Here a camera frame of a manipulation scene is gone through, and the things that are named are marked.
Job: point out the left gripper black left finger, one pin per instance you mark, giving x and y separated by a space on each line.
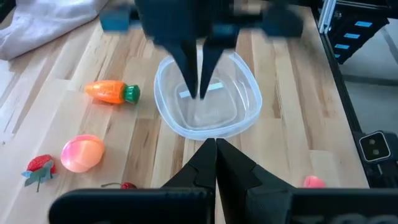
199 171

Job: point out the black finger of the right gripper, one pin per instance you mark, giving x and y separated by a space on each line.
188 68
210 68

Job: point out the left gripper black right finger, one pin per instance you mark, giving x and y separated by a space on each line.
242 186

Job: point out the clear plastic tupperware container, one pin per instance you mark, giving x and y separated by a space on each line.
217 123

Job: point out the small pink toy fruit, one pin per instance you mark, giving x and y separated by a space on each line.
314 182

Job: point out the red toy cherry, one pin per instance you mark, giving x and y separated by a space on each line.
128 186

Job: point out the orange toy carrot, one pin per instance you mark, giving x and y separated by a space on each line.
105 91

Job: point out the pink orange toy peach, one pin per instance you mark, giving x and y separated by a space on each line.
82 154

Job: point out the red toy strawberry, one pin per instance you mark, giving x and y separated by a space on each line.
40 163

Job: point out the silver aluminium bar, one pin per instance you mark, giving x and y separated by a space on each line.
327 15

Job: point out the pale pink cloth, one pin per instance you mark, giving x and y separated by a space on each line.
46 21

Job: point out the black hazard striped platform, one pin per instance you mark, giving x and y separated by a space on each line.
373 31

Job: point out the black table-level camera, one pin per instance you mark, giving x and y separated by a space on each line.
374 147

